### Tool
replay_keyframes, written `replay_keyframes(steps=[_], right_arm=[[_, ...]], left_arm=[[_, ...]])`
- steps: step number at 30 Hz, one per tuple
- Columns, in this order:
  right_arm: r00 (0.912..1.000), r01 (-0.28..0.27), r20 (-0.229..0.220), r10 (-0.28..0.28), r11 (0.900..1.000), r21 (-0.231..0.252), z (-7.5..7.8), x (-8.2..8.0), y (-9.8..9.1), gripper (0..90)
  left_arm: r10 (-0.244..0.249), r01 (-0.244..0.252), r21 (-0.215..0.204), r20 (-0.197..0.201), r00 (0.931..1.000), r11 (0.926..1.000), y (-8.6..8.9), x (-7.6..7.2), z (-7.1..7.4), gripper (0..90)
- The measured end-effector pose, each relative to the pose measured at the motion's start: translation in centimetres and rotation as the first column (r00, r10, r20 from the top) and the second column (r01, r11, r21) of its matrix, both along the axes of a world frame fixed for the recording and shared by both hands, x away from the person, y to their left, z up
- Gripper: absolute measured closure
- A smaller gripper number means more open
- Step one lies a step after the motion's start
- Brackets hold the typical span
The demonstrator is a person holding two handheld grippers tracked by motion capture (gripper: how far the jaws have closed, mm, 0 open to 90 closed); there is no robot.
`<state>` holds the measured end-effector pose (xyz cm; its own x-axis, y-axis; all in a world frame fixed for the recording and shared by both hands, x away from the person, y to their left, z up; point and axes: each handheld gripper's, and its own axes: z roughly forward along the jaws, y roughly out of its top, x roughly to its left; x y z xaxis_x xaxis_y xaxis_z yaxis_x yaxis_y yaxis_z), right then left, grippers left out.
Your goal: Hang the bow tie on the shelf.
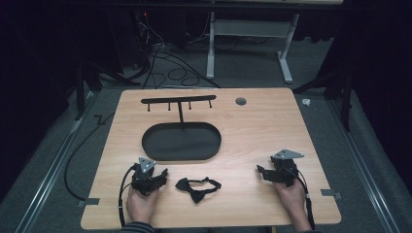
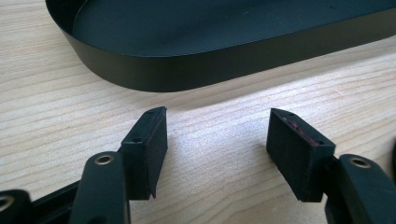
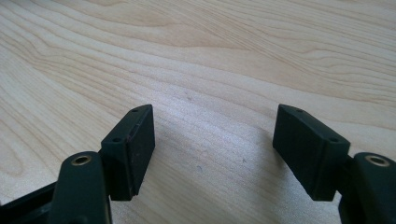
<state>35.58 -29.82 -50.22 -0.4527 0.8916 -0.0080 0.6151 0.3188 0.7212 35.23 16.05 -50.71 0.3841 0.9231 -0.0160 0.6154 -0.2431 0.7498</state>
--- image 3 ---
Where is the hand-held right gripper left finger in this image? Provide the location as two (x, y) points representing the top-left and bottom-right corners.
(100, 104), (156, 202)

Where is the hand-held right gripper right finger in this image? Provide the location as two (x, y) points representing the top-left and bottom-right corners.
(272, 104), (352, 203)

